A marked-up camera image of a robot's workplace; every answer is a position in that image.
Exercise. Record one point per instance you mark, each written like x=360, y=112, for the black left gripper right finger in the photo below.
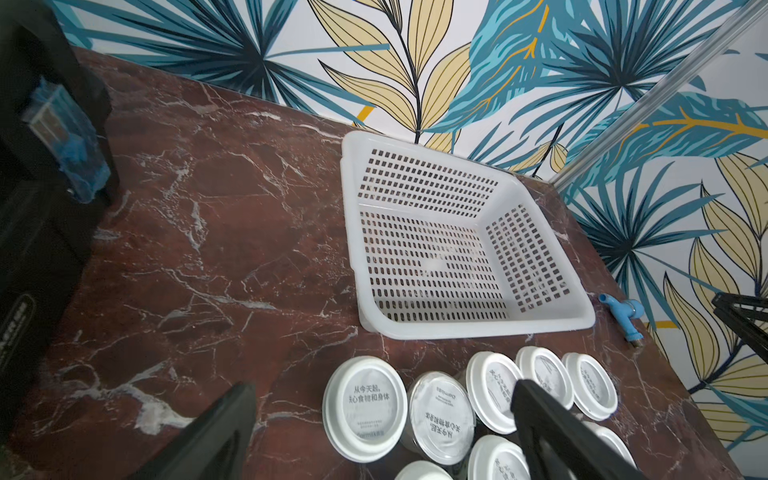
x=558, y=446

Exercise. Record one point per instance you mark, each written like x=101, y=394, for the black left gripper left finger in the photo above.
x=214, y=445

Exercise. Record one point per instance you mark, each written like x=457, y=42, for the white lidded yogurt cup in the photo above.
x=543, y=366
x=612, y=440
x=495, y=458
x=594, y=392
x=364, y=409
x=490, y=379
x=422, y=470

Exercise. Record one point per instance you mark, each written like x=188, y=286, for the foil topped yogurt cup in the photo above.
x=440, y=423

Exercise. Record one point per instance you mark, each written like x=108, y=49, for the white plastic perforated basket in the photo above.
x=446, y=248

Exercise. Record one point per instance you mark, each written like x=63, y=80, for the blue plastic faucet toy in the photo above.
x=625, y=312

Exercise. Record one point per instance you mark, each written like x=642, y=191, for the black plastic toolbox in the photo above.
x=58, y=177

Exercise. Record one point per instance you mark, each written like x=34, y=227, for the right aluminium frame post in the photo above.
x=737, y=25

